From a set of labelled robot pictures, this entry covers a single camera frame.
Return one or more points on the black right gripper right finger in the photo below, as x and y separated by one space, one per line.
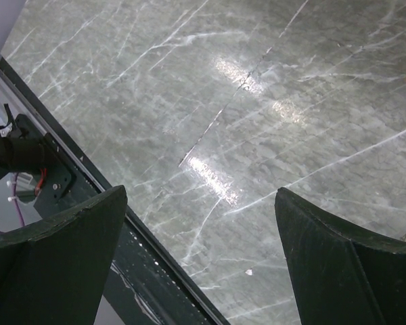
341 273

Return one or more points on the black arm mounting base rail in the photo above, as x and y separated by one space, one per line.
144 284

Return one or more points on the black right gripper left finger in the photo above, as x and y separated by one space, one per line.
53 271

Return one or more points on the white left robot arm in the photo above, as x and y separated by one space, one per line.
10 152

